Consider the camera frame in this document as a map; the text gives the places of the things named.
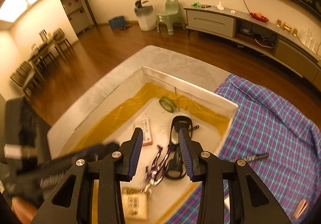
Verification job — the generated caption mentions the white nail clipper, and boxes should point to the white nail clipper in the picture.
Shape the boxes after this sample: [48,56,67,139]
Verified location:
[293,199,308,219]

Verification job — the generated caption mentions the black glasses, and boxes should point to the black glasses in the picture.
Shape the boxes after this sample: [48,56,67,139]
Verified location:
[165,115,199,180]

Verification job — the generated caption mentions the blue crate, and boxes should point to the blue crate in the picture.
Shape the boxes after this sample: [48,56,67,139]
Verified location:
[108,16,126,29]

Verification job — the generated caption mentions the green tape roll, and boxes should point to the green tape roll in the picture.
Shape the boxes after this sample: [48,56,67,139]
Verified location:
[159,96,176,113]

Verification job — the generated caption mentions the grey tv cabinet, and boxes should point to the grey tv cabinet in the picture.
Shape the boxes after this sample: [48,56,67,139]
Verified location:
[184,7,320,89]

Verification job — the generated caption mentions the green plastic stool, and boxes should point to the green plastic stool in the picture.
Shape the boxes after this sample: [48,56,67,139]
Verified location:
[156,0,186,35]

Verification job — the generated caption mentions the white foam box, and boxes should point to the white foam box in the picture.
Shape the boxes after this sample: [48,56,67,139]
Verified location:
[46,65,239,224]

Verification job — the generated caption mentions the plaid blue cloth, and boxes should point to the plaid blue cloth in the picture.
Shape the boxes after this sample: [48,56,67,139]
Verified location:
[165,73,321,224]

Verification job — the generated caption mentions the red fruit plate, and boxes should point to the red fruit plate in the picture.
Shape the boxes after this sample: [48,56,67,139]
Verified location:
[250,12,269,22]

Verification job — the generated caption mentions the left hand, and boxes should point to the left hand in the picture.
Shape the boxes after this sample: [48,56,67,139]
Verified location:
[11,197,38,224]

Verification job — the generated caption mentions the black pen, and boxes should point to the black pen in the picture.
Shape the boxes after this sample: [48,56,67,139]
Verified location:
[241,153,269,163]

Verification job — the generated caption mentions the red white small box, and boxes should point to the red white small box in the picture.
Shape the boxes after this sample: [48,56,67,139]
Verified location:
[134,118,152,146]

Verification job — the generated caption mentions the dining chair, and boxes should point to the dining chair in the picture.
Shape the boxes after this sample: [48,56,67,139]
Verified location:
[10,61,42,100]

